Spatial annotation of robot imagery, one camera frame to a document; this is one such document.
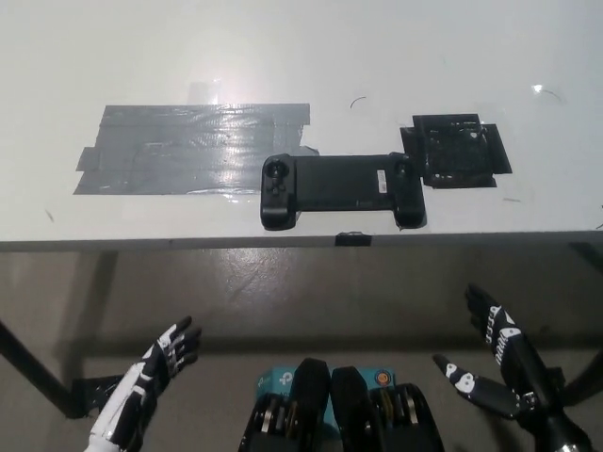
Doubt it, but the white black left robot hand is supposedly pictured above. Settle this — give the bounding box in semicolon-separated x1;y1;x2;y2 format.
87;315;203;452

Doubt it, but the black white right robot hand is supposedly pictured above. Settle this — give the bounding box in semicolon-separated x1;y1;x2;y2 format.
432;282;569;421

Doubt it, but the black mobile game controller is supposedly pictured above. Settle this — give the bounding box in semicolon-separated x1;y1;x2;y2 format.
260;151;429;232

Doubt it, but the black slanted table leg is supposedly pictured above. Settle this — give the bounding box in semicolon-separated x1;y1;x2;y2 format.
562;350;603;407
0;319;84;420

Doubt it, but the black square tape patch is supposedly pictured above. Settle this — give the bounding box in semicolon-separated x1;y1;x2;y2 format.
399;114;513;189

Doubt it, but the black table frame bar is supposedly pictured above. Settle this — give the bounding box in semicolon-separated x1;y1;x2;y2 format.
568;241;603;270

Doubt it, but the grey duct tape patch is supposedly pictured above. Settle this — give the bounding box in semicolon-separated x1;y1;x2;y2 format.
73;103;322;197

